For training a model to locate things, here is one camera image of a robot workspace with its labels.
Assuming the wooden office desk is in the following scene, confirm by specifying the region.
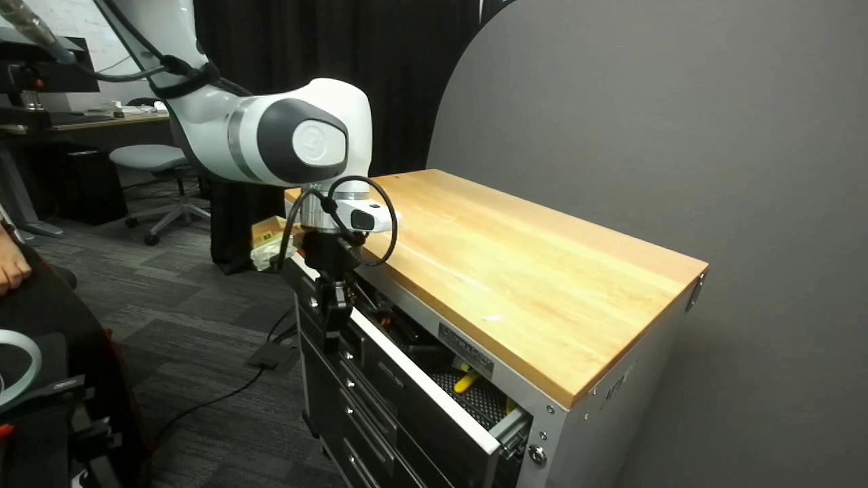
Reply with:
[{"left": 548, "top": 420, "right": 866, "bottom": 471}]
[{"left": 0, "top": 103, "right": 175, "bottom": 238}]

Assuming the grey round backdrop panel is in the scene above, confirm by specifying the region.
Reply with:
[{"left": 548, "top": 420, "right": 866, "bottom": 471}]
[{"left": 424, "top": 0, "right": 868, "bottom": 488}]

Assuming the black floor cable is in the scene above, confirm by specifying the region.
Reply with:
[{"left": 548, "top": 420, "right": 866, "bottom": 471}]
[{"left": 148, "top": 307, "right": 308, "bottom": 439}]

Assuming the grey metal tool drawer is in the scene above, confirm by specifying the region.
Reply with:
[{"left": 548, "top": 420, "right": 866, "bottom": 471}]
[{"left": 291, "top": 255, "right": 536, "bottom": 488}]

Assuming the grey workbench cabinet wooden top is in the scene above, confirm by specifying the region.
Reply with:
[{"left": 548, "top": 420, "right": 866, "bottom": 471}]
[{"left": 283, "top": 165, "right": 711, "bottom": 488}]

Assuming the white round office stool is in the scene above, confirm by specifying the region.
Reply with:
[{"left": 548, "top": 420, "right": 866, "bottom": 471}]
[{"left": 106, "top": 141, "right": 217, "bottom": 249}]

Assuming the black box under desk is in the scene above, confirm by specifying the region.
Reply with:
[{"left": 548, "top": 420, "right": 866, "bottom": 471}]
[{"left": 35, "top": 148, "right": 130, "bottom": 227}]

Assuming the black curtain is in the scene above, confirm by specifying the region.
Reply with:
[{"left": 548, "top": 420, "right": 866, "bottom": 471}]
[{"left": 190, "top": 0, "right": 515, "bottom": 275}]

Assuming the black equipment on stand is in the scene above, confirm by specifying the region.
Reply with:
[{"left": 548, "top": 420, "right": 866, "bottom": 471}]
[{"left": 0, "top": 0, "right": 104, "bottom": 131}]

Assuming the bare person hand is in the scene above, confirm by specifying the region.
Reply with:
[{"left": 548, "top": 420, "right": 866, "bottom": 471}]
[{"left": 0, "top": 226, "right": 35, "bottom": 298}]

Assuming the person leg in black trousers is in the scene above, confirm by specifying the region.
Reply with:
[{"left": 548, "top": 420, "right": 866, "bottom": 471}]
[{"left": 0, "top": 242, "right": 149, "bottom": 488}]

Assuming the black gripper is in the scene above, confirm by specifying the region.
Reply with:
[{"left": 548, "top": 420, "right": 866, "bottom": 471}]
[{"left": 302, "top": 226, "right": 366, "bottom": 354}]

